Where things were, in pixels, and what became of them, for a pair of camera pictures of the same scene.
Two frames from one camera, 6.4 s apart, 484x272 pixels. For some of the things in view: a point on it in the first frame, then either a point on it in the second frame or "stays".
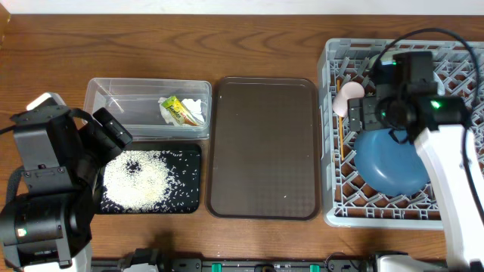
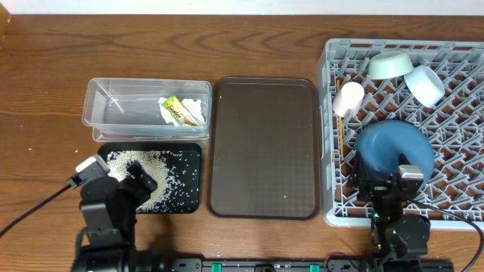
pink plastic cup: (349, 90) stays
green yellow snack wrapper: (179, 111) stays
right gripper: (368, 105) -> (360, 177)
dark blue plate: (387, 167) stays
